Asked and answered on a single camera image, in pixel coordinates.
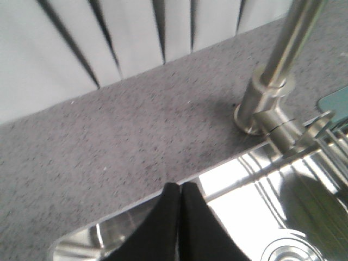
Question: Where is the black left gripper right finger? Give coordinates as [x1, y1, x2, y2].
[179, 182, 249, 260]

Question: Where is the stainless steel sink basin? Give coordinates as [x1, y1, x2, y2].
[47, 141, 348, 261]

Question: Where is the round steel sink drain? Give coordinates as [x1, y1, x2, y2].
[260, 232, 325, 261]

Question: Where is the stainless steel faucet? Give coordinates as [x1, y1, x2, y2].
[234, 1, 334, 157]

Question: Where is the grey roll-up dish rack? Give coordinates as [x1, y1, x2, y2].
[315, 86, 348, 196]

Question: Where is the white pleated curtain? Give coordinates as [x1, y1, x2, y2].
[1, 1, 291, 123]

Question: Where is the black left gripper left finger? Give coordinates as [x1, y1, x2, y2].
[104, 183, 181, 261]

